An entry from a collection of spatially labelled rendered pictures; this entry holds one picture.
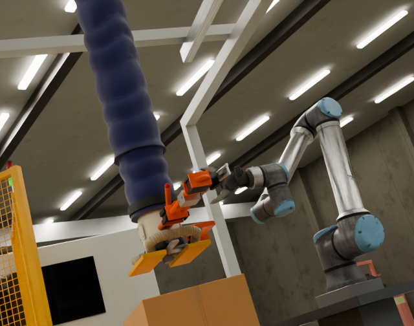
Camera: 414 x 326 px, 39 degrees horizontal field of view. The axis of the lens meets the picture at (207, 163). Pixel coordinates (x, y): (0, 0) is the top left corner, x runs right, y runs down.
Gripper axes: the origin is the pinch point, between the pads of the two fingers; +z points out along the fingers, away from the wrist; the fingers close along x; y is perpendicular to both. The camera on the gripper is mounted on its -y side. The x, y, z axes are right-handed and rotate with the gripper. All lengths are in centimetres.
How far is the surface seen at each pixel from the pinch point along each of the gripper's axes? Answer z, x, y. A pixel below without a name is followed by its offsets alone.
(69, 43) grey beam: 4, 192, 188
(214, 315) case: 12, -50, -3
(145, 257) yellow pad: 28.3, -20.8, 11.0
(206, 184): 12.9, -10.7, -36.0
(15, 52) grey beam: 45, 190, 190
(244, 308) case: 1, -50, -3
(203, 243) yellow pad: 3.7, -20.4, 11.4
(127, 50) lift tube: 11, 76, 18
